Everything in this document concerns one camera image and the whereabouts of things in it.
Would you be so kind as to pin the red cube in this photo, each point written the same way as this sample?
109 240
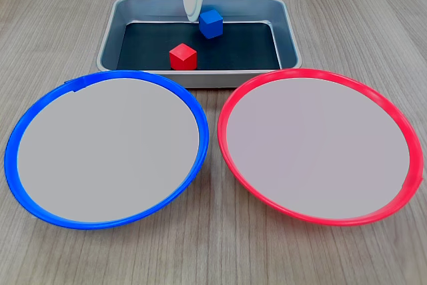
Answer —
182 58

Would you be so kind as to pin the black tray mat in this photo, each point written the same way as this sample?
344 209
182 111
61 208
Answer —
237 48

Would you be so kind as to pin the steel tray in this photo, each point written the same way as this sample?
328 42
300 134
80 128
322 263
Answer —
110 43

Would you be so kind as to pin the blue cube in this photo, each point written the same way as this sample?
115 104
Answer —
211 24

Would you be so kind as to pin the blue-rimmed white plate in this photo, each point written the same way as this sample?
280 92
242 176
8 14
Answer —
106 151

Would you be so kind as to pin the red-rimmed white plate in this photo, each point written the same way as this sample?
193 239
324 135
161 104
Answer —
317 148

